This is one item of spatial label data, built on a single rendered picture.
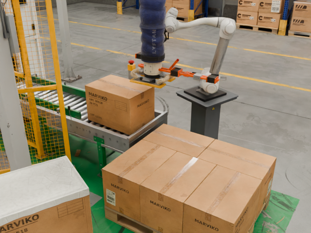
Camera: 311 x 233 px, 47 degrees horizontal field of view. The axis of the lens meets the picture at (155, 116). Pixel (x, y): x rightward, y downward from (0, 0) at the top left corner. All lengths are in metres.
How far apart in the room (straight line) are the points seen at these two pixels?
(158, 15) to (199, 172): 1.37
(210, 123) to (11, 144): 2.08
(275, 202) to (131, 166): 1.49
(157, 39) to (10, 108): 1.39
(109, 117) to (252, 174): 1.51
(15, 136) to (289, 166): 2.90
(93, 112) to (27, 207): 1.92
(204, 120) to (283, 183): 1.05
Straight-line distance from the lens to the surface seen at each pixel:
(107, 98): 3.58
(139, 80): 3.36
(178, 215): 2.84
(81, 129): 3.80
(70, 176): 2.23
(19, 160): 3.48
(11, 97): 3.24
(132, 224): 3.32
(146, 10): 3.15
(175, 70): 3.22
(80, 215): 2.22
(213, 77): 3.10
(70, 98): 4.56
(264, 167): 3.23
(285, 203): 3.78
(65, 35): 6.47
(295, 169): 4.30
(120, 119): 3.57
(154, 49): 3.23
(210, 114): 4.02
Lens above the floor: 2.31
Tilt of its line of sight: 27 degrees down
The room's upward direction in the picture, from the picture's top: straight up
